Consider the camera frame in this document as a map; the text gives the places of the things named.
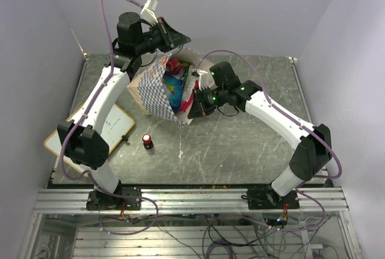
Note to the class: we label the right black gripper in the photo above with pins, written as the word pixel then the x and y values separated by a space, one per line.
pixel 199 108

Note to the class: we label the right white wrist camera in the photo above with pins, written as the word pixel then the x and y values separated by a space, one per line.
pixel 203 77

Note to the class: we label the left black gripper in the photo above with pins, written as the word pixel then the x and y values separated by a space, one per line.
pixel 172 38

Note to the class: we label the red black small bottle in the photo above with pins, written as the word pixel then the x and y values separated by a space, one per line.
pixel 147 142

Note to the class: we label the pink snack bag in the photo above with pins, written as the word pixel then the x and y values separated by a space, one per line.
pixel 190 79

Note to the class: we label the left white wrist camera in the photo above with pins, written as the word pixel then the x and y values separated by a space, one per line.
pixel 148 12

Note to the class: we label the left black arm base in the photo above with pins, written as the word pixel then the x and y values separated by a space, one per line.
pixel 98 201

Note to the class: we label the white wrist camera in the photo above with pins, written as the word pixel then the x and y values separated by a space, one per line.
pixel 203 77
pixel 148 12

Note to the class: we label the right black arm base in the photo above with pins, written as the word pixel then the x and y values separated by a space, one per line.
pixel 262 198

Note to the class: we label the blue checkered paper bag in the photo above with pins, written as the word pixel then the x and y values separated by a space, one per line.
pixel 147 88

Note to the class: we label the aluminium rail frame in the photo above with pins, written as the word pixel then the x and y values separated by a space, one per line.
pixel 184 201

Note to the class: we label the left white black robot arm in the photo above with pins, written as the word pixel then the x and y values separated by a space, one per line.
pixel 81 138

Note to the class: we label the blue fruit candy bag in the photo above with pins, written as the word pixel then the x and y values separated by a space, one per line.
pixel 174 91

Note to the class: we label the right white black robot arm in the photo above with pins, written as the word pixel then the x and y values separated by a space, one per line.
pixel 311 144

